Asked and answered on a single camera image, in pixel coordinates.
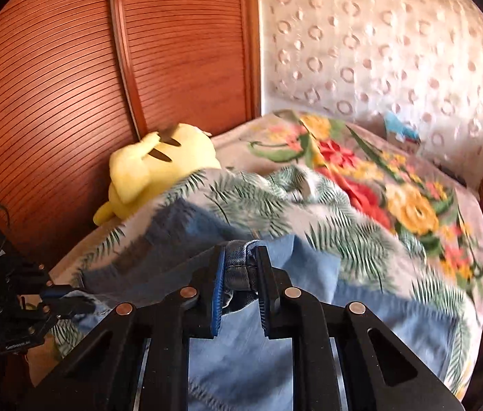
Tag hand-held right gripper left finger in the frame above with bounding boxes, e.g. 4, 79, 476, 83
29, 246, 227, 411

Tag small blue toy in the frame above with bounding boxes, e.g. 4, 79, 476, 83
385, 111, 422, 143

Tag yellow plush toy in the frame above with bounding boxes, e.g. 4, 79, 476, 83
93, 122, 222, 226

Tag wooden slatted wardrobe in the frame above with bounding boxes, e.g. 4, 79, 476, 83
0, 0, 264, 268

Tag blue denim pants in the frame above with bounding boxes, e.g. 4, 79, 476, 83
79, 200, 457, 411

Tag floral blanket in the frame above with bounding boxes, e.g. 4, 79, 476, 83
211, 109, 483, 292

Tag sheer circle pattern curtain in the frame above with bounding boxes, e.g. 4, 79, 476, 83
256, 0, 483, 186

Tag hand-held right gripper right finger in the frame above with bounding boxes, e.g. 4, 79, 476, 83
254, 246, 467, 411

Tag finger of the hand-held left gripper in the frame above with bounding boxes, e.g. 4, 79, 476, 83
38, 285, 85, 299
21, 297, 97, 321

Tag leaf print bed sheet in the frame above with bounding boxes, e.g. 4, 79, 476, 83
49, 166, 482, 400

